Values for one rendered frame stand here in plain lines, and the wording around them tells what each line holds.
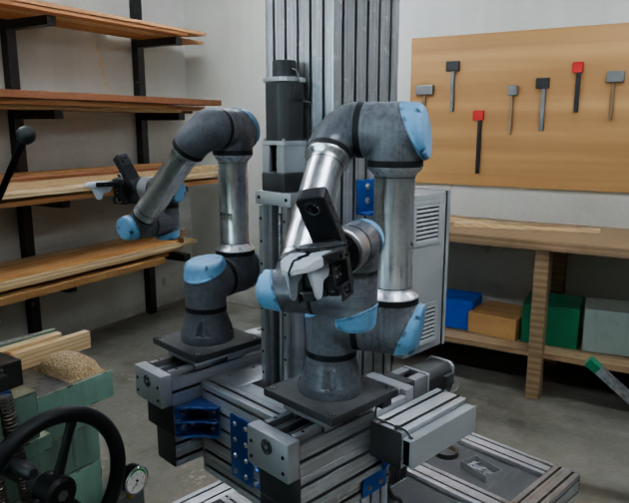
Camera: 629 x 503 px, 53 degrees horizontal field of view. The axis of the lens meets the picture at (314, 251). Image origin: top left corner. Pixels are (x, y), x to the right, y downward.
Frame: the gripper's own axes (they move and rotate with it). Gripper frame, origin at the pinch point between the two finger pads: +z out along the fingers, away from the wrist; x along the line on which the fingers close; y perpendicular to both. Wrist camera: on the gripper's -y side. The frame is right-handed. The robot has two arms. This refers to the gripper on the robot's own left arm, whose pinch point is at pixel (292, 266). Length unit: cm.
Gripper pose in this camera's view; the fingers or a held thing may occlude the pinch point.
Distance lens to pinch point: 81.4
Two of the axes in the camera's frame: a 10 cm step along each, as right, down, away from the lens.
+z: -3.4, 1.9, -9.2
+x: -9.3, 0.7, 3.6
